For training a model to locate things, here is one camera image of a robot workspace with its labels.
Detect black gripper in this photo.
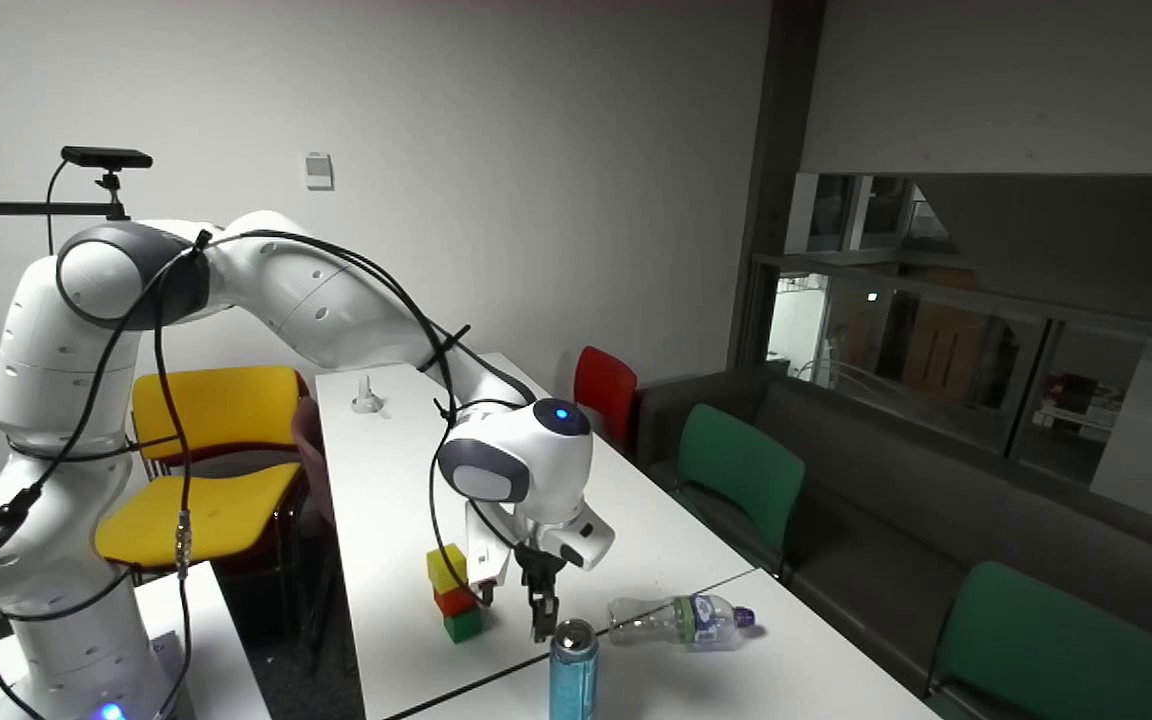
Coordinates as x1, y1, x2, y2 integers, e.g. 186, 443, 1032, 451
515, 505, 616, 642

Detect blue can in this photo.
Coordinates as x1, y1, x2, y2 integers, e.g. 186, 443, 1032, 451
549, 619, 599, 720

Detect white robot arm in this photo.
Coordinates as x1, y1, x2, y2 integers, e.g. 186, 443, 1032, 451
0, 212, 612, 720

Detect stacked colourful blocks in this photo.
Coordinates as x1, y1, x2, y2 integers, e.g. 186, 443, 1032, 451
422, 544, 482, 645

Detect clear plastic water bottle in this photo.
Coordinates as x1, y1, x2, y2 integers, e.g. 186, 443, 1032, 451
609, 594, 759, 652

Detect red chair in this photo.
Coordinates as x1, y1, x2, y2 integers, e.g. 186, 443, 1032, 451
570, 349, 638, 447

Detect green chair near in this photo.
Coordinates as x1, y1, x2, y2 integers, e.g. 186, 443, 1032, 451
670, 406, 803, 569

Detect green chair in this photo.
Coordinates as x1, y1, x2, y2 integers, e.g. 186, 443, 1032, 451
927, 563, 1152, 720
670, 406, 803, 569

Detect small white object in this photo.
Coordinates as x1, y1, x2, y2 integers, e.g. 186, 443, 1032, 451
353, 379, 384, 414

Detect yellow chair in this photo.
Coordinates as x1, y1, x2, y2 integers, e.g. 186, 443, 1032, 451
97, 363, 303, 569

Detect green chair far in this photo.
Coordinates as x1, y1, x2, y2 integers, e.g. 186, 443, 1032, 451
927, 563, 1152, 720

